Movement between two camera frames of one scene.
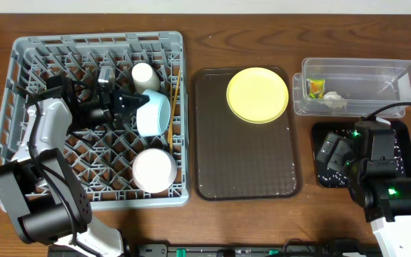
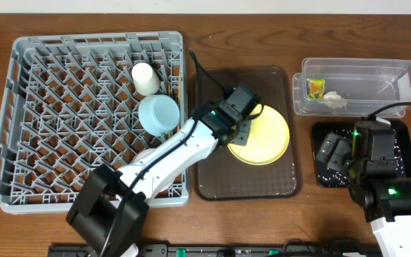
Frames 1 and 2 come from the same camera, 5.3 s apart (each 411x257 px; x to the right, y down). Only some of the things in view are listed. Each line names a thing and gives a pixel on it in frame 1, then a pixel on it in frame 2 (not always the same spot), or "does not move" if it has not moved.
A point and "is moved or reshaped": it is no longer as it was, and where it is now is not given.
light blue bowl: (153, 117) is moved or reshaped
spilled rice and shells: (330, 178) does not move
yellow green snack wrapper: (315, 88) does not move
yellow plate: (257, 95) to (267, 139)
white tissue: (335, 100) does not move
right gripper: (344, 147) does not move
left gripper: (118, 103) to (241, 130)
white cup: (144, 78) does not move
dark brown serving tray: (233, 160) does not move
